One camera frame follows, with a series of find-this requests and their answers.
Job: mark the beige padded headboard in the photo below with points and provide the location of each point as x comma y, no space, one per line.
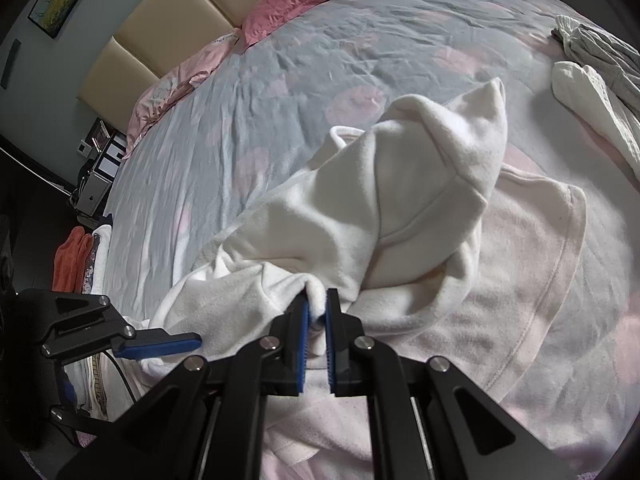
165,25

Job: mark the grey pink-dotted bed blanket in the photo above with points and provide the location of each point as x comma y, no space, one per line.
280,110

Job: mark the white fleece hoodie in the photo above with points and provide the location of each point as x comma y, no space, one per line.
400,200

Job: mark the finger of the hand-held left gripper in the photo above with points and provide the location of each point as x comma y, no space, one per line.
85,419
160,344

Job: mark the folded orange towel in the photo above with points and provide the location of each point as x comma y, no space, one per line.
70,260

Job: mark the light pink pillow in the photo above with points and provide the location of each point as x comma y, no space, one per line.
175,85

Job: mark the folded white cloth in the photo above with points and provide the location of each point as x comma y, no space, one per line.
102,255

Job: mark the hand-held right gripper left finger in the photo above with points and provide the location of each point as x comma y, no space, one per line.
302,340

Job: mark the white knit garment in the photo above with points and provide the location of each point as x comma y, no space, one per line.
595,95

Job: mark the grey garment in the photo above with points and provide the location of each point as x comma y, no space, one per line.
605,55

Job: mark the stack of folded beige clothes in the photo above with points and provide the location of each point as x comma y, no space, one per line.
95,385

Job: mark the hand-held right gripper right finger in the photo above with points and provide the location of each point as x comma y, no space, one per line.
330,350

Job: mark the folded floral cloth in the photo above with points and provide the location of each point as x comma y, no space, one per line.
89,270

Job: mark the bedside stand with white boxes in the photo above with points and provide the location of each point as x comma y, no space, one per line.
100,170

